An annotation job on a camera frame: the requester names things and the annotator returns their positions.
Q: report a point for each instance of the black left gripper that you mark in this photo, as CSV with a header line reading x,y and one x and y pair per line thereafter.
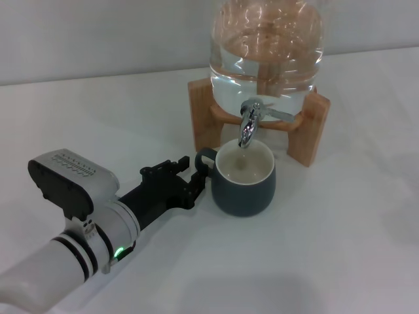
x,y
157,199

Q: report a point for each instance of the dark teal ceramic mug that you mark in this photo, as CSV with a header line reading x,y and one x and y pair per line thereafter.
x,y
242,196

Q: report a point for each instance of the chrome dispenser faucet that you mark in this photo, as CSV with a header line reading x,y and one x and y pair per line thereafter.
x,y
247,131

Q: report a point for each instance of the light wooden dispenser stand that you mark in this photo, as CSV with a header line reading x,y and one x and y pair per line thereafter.
x,y
203,111

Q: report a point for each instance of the clear glass water dispenser jar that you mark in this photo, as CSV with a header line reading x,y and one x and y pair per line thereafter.
x,y
262,75

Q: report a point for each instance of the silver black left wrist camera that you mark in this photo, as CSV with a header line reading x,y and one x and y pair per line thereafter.
x,y
65,186

